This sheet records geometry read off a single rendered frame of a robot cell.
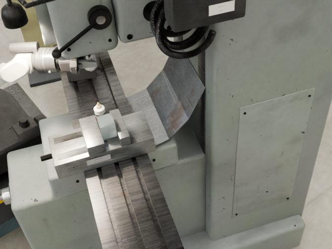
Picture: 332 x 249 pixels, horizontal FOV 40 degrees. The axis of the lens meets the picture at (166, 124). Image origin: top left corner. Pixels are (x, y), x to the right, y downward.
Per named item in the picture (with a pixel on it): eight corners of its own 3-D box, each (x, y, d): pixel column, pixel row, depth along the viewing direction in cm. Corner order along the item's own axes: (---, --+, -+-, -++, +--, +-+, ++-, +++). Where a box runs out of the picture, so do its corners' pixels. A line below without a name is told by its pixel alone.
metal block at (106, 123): (103, 140, 158) (100, 128, 154) (99, 128, 162) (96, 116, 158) (117, 136, 159) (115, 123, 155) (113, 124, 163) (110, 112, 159)
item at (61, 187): (55, 200, 176) (48, 181, 167) (44, 138, 200) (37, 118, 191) (179, 165, 185) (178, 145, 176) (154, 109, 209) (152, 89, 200)
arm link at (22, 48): (45, 77, 158) (13, 78, 159) (53, 62, 167) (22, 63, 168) (38, 48, 152) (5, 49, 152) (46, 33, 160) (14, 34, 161)
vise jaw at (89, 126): (89, 156, 155) (87, 148, 152) (80, 127, 165) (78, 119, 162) (106, 151, 156) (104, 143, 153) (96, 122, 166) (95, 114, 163)
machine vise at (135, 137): (59, 179, 157) (51, 158, 149) (52, 149, 167) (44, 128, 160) (155, 150, 164) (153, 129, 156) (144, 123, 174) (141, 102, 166)
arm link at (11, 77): (32, 71, 156) (3, 89, 160) (39, 59, 163) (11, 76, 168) (19, 57, 153) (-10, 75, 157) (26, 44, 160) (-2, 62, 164)
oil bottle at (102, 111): (98, 128, 174) (93, 107, 166) (96, 121, 176) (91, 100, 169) (108, 126, 174) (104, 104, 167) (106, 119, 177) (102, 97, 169)
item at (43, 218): (47, 284, 216) (8, 210, 174) (39, 228, 238) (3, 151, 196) (207, 233, 230) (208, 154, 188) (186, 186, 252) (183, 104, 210)
